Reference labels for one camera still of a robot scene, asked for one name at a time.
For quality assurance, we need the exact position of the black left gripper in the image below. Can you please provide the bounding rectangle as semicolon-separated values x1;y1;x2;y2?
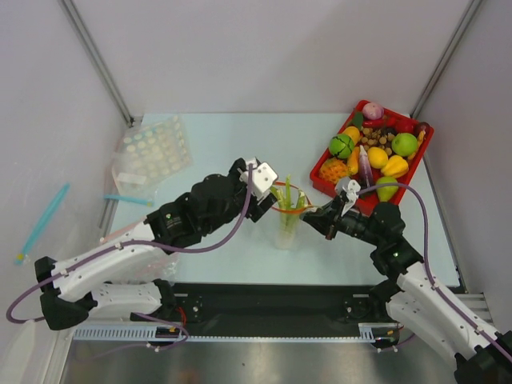
202;158;276;234

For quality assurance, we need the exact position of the toy green onion leek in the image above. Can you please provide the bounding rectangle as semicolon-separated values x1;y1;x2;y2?
270;174;314;249

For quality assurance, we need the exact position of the clear bag with orange zipper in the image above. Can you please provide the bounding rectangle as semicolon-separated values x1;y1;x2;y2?
270;180;321;251

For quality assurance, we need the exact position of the green toy pear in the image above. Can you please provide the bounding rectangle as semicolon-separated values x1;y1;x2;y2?
376;176;399;202

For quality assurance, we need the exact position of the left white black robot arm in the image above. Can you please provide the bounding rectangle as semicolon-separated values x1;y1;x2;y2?
34;158;278;330

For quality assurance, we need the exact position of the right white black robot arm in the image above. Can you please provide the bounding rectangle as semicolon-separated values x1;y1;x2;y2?
301;198;511;383

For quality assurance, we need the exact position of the bag of white round stickers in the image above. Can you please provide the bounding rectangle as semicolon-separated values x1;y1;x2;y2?
112;115;192;186

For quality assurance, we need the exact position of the clear bag teal zipper table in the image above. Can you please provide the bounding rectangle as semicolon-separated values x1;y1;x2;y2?
103;194;154;207

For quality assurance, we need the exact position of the clear bag with teal zipper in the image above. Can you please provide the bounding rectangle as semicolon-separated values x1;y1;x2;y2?
11;182;105;289

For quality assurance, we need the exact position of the toy pineapple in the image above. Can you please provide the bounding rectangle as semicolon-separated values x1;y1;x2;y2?
318;158;350;185

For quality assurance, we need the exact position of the green toy watermelon ball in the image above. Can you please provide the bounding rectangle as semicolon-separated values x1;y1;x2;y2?
328;134;355;160

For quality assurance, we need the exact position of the yellow toy lemon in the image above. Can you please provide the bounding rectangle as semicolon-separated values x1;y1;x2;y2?
367;146;389;170

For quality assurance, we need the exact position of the yellow toy bell pepper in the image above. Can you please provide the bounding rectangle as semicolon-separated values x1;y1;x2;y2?
381;155;409;179

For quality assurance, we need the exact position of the orange toy fruit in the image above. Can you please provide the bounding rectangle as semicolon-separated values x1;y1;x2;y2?
342;126;361;145

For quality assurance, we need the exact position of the brown toy mushrooms cluster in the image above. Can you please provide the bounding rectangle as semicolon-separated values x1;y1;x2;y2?
360;127;397;150

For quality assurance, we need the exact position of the green toy apple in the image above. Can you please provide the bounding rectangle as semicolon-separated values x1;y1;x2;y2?
391;133;418;157

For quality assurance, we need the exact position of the red toy chili pepper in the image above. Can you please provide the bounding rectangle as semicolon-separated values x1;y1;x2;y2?
362;115;398;130

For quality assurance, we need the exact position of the pink toy onion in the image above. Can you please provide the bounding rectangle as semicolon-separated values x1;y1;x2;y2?
362;102;385;121

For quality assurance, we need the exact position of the dark red toy fruit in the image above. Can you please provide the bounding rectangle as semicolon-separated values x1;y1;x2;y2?
414;122;431;137

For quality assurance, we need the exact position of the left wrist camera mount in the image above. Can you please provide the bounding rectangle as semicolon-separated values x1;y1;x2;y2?
240;158;278;202

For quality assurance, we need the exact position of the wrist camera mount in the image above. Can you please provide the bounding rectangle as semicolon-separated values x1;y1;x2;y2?
240;158;278;202
335;177;361;216

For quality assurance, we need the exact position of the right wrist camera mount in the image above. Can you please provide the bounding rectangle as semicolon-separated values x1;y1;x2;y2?
335;177;361;216

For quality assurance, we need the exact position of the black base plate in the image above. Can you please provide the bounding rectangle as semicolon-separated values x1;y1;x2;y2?
149;283;405;343

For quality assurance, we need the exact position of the white slotted cable duct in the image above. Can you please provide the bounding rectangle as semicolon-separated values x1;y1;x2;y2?
74;324;189;342

